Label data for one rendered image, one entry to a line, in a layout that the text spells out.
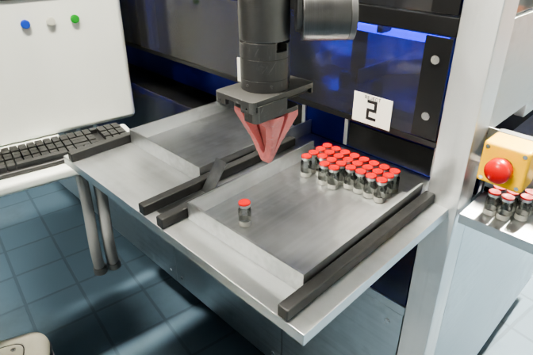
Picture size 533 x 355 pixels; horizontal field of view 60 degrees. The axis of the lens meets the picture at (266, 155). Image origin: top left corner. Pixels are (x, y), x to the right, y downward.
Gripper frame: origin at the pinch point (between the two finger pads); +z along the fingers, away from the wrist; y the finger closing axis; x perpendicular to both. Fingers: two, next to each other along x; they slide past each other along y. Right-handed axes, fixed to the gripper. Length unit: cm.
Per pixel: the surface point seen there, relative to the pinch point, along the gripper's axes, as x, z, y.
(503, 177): -18.5, 9.4, 32.7
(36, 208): 192, 106, 19
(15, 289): 137, 106, -10
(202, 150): 39.4, 19.6, 18.3
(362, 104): 10.0, 5.6, 35.7
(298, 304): -7.6, 18.7, -1.9
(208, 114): 55, 19, 32
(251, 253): 4.5, 18.8, 1.0
